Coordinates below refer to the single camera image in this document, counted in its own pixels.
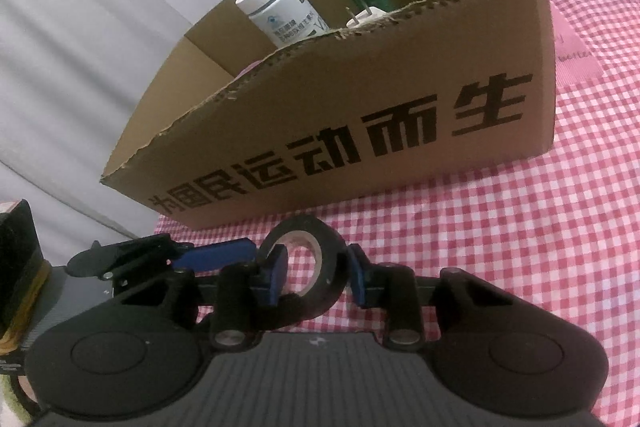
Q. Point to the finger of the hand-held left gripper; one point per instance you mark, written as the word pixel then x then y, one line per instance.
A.
pixel 220 254
pixel 125 254

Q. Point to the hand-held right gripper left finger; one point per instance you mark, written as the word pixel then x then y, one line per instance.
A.
pixel 276 274

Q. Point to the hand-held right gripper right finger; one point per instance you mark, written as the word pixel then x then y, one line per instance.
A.
pixel 357 274

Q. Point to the black tape roll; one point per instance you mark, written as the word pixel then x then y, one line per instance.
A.
pixel 330 277

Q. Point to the printed cardboard box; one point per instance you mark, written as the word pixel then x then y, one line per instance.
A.
pixel 350 107

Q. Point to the white pill bottle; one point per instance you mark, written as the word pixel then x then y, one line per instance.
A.
pixel 280 12

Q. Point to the white charger plug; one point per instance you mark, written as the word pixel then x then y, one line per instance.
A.
pixel 370 18

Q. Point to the pink checked tablecloth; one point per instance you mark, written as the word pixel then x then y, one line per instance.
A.
pixel 550 232

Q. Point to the white curtain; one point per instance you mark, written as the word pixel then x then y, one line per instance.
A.
pixel 75 57

